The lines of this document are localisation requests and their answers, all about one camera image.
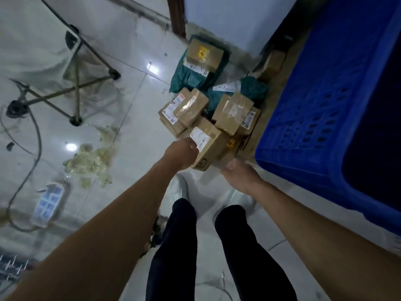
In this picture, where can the person's right hand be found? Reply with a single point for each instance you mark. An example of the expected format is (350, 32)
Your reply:
(242, 178)

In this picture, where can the person's left hand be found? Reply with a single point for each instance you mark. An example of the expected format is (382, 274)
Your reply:
(180, 153)

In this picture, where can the person's right fingers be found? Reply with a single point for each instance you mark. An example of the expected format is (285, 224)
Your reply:
(230, 167)

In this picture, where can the person's left fingers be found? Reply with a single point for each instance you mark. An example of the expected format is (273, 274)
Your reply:
(193, 144)

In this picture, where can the cardboard box with white label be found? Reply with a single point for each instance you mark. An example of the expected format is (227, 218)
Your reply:
(214, 144)

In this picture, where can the person's right forearm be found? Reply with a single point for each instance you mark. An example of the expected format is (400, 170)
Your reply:
(316, 238)

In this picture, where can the person's left forearm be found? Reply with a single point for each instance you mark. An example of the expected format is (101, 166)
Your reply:
(103, 235)

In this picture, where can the flat cardboard box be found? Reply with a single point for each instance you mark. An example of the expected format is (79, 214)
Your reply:
(249, 146)

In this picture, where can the cardboard box with red-edged label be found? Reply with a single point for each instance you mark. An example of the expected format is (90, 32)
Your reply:
(170, 114)

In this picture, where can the taped brown cardboard box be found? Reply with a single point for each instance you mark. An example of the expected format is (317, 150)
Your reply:
(191, 106)

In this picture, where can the person's left white shoe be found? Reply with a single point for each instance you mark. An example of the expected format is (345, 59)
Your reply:
(179, 188)

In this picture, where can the cardboard box with clear tape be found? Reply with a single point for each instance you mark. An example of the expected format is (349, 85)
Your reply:
(232, 112)

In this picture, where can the small cardboard box with label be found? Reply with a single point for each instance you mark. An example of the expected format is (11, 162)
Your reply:
(250, 120)

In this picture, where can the green mailer bag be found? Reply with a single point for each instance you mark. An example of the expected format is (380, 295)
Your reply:
(184, 78)
(253, 89)

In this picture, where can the cardboard box with yellow sticker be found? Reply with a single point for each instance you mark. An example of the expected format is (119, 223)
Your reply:
(205, 54)

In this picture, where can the person's right leg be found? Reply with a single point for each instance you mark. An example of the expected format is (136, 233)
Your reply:
(250, 260)

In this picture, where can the person's leg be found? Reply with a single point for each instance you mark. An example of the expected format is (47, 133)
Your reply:
(250, 260)
(174, 253)

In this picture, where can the person's left leg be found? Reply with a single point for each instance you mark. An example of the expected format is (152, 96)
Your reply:
(174, 253)

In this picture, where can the pile of yellowish scraps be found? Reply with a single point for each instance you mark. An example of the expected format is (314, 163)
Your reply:
(89, 161)

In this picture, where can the plain cardboard box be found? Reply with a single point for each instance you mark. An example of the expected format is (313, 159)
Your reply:
(273, 66)

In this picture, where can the blue plastic crate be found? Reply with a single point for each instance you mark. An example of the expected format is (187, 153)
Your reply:
(325, 106)

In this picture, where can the white label sheet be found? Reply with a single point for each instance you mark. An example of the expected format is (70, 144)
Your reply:
(48, 205)

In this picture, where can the folding camp chair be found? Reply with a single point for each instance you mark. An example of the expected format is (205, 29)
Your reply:
(47, 59)

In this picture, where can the brown door frame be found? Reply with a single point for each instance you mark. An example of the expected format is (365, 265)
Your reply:
(177, 15)

